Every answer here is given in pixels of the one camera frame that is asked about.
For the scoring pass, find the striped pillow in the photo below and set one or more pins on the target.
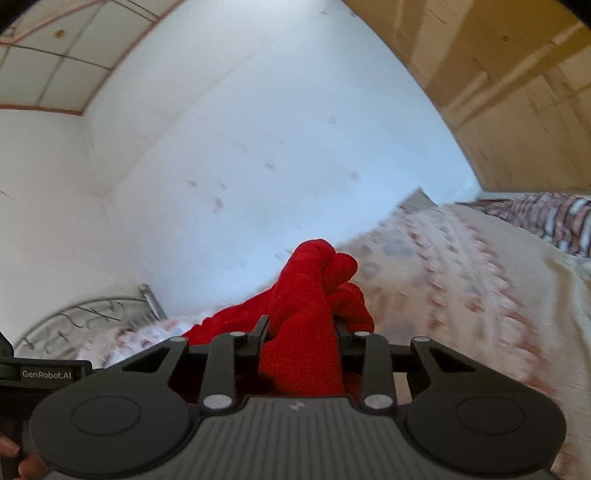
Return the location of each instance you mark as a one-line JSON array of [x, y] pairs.
[[549, 219]]

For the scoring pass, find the metal bed headboard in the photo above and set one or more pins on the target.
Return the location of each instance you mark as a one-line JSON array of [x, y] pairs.
[[92, 314]]

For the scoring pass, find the patterned bed blanket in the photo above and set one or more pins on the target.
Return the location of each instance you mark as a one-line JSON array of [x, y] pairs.
[[461, 286]]

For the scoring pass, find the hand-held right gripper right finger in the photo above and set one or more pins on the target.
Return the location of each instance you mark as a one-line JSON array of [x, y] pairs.
[[376, 369]]

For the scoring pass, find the person's left hand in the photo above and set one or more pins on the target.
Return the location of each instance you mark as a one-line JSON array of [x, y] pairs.
[[25, 461]]

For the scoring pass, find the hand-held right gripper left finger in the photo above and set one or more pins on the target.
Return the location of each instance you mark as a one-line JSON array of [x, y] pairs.
[[226, 369]]

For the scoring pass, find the red knit sweater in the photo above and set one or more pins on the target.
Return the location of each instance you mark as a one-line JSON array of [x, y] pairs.
[[300, 323]]

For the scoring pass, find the wooden wardrobe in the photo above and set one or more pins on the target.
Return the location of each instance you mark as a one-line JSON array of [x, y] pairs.
[[508, 83]]

